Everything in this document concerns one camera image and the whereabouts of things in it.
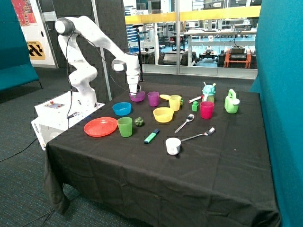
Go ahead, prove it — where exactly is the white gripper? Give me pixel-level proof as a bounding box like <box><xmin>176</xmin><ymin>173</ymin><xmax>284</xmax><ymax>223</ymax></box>
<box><xmin>126</xmin><ymin>75</ymin><xmax>141</xmax><ymax>97</ymax></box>

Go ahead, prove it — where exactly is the purple plastic bowl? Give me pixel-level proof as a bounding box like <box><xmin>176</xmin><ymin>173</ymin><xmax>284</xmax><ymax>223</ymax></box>
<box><xmin>129</xmin><ymin>90</ymin><xmax>145</xmax><ymax>102</ymax></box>

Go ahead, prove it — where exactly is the yellow plastic bowl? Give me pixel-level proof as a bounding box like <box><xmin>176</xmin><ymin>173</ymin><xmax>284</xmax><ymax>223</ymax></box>
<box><xmin>153</xmin><ymin>107</ymin><xmax>174</xmax><ymax>123</ymax></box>

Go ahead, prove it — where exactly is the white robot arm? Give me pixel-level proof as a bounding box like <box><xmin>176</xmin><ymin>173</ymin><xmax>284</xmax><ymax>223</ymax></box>
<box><xmin>55</xmin><ymin>16</ymin><xmax>141</xmax><ymax>109</ymax></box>

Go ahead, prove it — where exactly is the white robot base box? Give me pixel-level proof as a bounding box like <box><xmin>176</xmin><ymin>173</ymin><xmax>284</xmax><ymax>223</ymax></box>
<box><xmin>31</xmin><ymin>92</ymin><xmax>105</xmax><ymax>150</ymax></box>

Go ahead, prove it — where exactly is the purple plastic cup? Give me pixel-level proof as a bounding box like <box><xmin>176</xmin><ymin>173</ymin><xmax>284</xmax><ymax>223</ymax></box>
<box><xmin>148</xmin><ymin>91</ymin><xmax>159</xmax><ymax>107</ymax></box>

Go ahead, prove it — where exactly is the blue plastic bowl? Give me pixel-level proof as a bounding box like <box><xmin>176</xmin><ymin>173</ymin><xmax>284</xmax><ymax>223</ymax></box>
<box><xmin>112</xmin><ymin>102</ymin><xmax>132</xmax><ymax>116</ymax></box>

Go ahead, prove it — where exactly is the green toy pepper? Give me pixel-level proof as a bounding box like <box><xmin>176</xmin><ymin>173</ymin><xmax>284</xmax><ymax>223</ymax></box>
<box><xmin>134</xmin><ymin>117</ymin><xmax>144</xmax><ymax>127</ymax></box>

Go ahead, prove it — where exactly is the yellow toy banana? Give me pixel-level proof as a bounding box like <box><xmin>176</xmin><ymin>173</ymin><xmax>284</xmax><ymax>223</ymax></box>
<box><xmin>160</xmin><ymin>95</ymin><xmax>170</xmax><ymax>100</ymax></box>

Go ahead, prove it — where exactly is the green plastic cup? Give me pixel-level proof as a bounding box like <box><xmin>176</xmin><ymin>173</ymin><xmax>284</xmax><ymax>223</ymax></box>
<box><xmin>117</xmin><ymin>117</ymin><xmax>133</xmax><ymax>138</ymax></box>

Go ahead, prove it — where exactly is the yellow plastic cup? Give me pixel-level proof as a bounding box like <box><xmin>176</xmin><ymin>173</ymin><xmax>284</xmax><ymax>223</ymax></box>
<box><xmin>169</xmin><ymin>95</ymin><xmax>181</xmax><ymax>111</ymax></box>

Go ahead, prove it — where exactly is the green highlighter pen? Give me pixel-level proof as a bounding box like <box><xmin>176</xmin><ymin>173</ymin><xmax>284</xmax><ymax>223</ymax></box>
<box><xmin>144</xmin><ymin>129</ymin><xmax>160</xmax><ymax>144</ymax></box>

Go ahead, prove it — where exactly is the red plastic plate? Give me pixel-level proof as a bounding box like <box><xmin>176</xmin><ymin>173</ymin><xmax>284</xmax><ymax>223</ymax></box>
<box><xmin>83</xmin><ymin>117</ymin><xmax>117</xmax><ymax>137</ymax></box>

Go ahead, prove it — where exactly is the metal spoon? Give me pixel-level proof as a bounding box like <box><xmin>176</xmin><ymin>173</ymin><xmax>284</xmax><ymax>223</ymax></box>
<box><xmin>174</xmin><ymin>113</ymin><xmax>195</xmax><ymax>133</ymax></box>

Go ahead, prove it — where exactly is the green toy block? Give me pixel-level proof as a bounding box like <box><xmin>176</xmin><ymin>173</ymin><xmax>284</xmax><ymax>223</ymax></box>
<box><xmin>192</xmin><ymin>101</ymin><xmax>199</xmax><ymax>112</ymax></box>

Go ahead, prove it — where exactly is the white crumpled cup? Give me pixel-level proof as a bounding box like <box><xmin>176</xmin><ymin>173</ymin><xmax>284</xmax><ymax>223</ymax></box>
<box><xmin>165</xmin><ymin>138</ymin><xmax>181</xmax><ymax>156</ymax></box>

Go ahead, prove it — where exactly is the red white marker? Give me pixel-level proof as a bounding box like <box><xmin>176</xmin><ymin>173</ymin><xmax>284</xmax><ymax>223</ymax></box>
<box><xmin>188</xmin><ymin>95</ymin><xmax>204</xmax><ymax>104</ymax></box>

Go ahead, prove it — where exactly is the black tripod stand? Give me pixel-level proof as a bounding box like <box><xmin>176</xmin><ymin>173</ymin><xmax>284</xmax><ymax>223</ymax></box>
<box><xmin>132</xmin><ymin>23</ymin><xmax>145</xmax><ymax>82</ymax></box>

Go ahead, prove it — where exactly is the red plastic cup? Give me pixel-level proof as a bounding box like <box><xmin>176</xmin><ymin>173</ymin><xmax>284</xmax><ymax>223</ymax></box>
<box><xmin>200</xmin><ymin>101</ymin><xmax>214</xmax><ymax>119</ymax></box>

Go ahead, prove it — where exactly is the black tablecloth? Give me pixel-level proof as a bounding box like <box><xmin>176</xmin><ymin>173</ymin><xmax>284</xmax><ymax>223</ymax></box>
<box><xmin>44</xmin><ymin>83</ymin><xmax>281</xmax><ymax>227</ymax></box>

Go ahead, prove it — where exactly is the teal toy bottle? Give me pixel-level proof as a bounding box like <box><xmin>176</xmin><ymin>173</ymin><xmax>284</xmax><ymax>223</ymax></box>
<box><xmin>202</xmin><ymin>82</ymin><xmax>216</xmax><ymax>103</ymax></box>

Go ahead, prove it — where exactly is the metal fork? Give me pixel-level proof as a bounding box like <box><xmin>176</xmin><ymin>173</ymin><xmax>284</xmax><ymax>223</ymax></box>
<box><xmin>181</xmin><ymin>127</ymin><xmax>215</xmax><ymax>142</ymax></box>

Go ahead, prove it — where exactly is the green toy watering can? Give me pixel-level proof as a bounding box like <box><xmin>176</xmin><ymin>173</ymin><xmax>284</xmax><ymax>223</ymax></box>
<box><xmin>224</xmin><ymin>89</ymin><xmax>240</xmax><ymax>114</ymax></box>

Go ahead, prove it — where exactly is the yellow black sign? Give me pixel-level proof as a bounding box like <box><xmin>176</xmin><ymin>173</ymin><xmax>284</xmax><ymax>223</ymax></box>
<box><xmin>27</xmin><ymin>41</ymin><xmax>45</xmax><ymax>61</ymax></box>

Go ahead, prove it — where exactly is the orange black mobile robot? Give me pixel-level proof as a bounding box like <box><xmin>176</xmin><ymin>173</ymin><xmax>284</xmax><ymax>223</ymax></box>
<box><xmin>217</xmin><ymin>45</ymin><xmax>257</xmax><ymax>69</ymax></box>

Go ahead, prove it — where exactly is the teal sofa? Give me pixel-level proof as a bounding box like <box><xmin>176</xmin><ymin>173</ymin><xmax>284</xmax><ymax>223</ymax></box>
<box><xmin>0</xmin><ymin>0</ymin><xmax>39</xmax><ymax>91</ymax></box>

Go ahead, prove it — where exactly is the teal partition panel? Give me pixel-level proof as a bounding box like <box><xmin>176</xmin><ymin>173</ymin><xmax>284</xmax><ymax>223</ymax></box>
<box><xmin>251</xmin><ymin>0</ymin><xmax>303</xmax><ymax>227</ymax></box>

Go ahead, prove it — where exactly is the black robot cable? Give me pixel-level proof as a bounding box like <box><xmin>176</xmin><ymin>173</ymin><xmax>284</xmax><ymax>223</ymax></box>
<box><xmin>0</xmin><ymin>32</ymin><xmax>133</xmax><ymax>163</ymax></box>

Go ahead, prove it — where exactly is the red wall poster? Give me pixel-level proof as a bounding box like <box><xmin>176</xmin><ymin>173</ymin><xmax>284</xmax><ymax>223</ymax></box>
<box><xmin>11</xmin><ymin>0</ymin><xmax>37</xmax><ymax>26</ymax></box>

